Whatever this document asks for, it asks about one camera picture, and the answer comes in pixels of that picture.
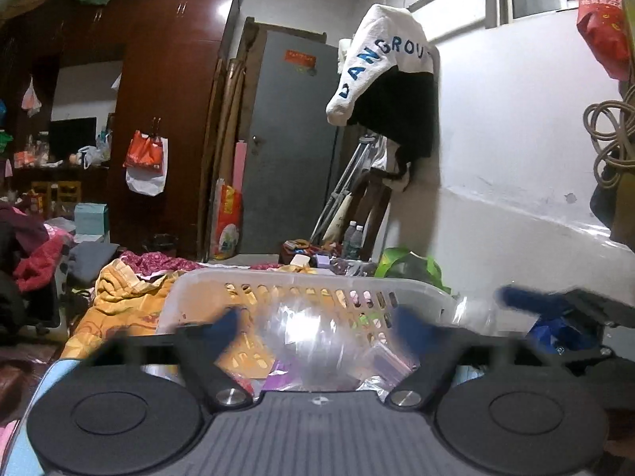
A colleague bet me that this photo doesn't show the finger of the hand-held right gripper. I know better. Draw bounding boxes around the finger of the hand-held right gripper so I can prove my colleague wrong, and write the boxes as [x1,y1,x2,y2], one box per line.
[498,285,571,317]
[558,344,618,362]

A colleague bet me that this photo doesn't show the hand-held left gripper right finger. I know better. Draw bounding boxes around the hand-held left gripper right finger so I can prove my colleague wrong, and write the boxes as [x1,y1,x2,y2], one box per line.
[384,306,541,410]

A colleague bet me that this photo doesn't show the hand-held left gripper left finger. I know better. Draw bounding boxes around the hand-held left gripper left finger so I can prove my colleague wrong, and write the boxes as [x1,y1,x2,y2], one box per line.
[87,307,254,410]

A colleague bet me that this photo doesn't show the white plastic basket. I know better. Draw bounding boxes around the white plastic basket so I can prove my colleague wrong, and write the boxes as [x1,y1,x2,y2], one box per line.
[156,270,460,397]

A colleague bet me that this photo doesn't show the pile of plastic-wrapped packets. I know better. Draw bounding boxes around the pile of plastic-wrapped packets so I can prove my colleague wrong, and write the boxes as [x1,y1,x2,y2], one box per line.
[218,337,422,400]

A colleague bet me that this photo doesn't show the clear plastic-wrapped bundle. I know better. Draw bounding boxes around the clear plastic-wrapped bundle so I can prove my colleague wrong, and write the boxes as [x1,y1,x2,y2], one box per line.
[253,300,393,392]

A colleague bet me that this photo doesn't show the green and white shopping bag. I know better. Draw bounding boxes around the green and white shopping bag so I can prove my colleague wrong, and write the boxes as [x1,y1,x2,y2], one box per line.
[374,247,452,293]

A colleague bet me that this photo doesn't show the maroon floral blanket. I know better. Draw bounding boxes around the maroon floral blanket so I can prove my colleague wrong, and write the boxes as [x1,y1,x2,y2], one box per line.
[119,250,279,278]

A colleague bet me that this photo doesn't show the black mesh wastebasket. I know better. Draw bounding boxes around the black mesh wastebasket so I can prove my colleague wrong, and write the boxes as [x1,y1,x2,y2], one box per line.
[144,233,179,259]

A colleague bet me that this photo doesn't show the olive hanging bag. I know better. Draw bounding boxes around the olive hanging bag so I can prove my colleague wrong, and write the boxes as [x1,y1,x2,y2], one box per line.
[590,149,635,249]

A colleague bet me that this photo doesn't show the red yellow printed bag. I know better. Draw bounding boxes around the red yellow printed bag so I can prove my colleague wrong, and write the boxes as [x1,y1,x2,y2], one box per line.
[211,181,244,261]

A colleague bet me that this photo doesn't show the orange yellow blanket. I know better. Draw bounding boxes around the orange yellow blanket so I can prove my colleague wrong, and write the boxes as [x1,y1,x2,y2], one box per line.
[62,258,199,358]

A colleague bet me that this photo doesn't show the grey folded cloth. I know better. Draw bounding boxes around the grey folded cloth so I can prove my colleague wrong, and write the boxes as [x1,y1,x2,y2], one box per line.
[67,240,125,278]

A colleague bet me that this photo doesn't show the metal crutch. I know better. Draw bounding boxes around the metal crutch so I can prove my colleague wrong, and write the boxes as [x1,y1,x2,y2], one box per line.
[310,134,378,244]

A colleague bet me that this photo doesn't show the pink board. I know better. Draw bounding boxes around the pink board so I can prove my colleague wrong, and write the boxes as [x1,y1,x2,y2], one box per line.
[232,141,247,194]

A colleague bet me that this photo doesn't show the teal box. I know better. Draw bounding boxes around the teal box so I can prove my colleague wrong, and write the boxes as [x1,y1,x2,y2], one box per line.
[73,202,111,236]

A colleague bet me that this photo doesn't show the grey door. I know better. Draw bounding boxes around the grey door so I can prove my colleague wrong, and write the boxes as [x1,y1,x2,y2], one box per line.
[241,27,348,259]

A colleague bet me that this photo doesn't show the red shopping bag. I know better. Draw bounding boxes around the red shopping bag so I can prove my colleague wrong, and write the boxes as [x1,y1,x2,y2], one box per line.
[123,129,164,172]

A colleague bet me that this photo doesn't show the red clothes pile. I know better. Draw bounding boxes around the red clothes pile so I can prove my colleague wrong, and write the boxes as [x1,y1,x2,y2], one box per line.
[12,223,75,293]

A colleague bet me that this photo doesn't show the wooden planks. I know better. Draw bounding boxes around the wooden planks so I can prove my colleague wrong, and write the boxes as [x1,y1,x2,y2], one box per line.
[206,57,249,259]

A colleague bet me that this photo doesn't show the crumpled white plastic bag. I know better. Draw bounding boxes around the crumpled white plastic bag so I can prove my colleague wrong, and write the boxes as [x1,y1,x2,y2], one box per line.
[77,145,111,169]

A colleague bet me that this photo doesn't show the white and black hanging sweater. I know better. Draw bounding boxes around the white and black hanging sweater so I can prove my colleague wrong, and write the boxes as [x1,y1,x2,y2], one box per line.
[326,4,441,194]

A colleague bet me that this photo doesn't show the dark maroon clothing heap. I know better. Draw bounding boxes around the dark maroon clothing heap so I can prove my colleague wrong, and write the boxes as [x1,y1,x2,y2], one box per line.
[0,201,48,253]

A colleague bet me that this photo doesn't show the black monitor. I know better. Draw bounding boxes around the black monitor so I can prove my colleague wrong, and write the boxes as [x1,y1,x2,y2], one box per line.
[48,117,97,162]

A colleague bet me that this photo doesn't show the brown wooden wardrobe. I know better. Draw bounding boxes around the brown wooden wardrobe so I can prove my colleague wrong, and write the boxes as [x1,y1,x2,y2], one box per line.
[0,0,241,263]

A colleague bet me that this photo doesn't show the red printed plastic bag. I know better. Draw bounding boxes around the red printed plastic bag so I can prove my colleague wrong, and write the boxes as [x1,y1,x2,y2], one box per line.
[576,0,631,83]

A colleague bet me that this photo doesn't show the small pink white plastic bag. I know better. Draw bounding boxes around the small pink white plastic bag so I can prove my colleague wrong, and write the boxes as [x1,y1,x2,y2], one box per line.
[21,77,43,117]

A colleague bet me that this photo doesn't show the coiled beige rope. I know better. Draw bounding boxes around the coiled beige rope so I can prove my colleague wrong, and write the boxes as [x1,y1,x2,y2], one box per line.
[583,86,635,189]

